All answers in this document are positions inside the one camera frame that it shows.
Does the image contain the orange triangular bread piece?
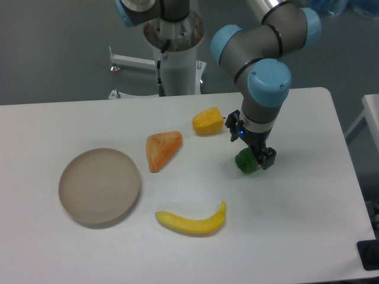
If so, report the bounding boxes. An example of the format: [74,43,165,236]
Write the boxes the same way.
[146,131,182,173]

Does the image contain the yellow bell pepper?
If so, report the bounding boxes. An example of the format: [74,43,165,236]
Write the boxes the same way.
[192,107,224,135]

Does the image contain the black device at table edge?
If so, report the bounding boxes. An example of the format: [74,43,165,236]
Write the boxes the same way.
[356,239,378,271]

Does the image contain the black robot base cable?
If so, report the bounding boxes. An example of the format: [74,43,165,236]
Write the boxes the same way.
[156,38,172,97]

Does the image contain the beige round plate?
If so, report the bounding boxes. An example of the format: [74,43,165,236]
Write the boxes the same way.
[58,148,141,229]

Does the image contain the yellow banana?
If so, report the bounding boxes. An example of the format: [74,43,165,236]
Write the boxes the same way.
[155,201,227,236]

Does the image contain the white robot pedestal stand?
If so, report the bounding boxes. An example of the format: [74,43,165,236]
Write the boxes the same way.
[109,10,206,96]

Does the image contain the white side table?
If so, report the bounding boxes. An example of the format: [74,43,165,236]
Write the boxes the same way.
[343,94,378,149]

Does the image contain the blue plastic bags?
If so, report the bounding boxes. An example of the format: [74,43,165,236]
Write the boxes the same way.
[304,0,378,20]

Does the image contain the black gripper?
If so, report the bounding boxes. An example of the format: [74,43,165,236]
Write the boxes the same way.
[225,109,277,170]

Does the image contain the green bell pepper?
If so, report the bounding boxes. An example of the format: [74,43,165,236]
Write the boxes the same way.
[235,148,258,174]

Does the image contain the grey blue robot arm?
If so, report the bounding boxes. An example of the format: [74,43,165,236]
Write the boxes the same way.
[115,1,321,169]

